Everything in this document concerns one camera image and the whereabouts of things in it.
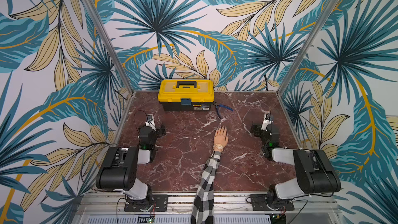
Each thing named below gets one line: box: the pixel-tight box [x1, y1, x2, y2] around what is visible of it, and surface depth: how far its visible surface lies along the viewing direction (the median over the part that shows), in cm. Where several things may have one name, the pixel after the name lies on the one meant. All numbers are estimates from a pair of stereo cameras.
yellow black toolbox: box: [157, 78, 215, 112], surface depth 100 cm
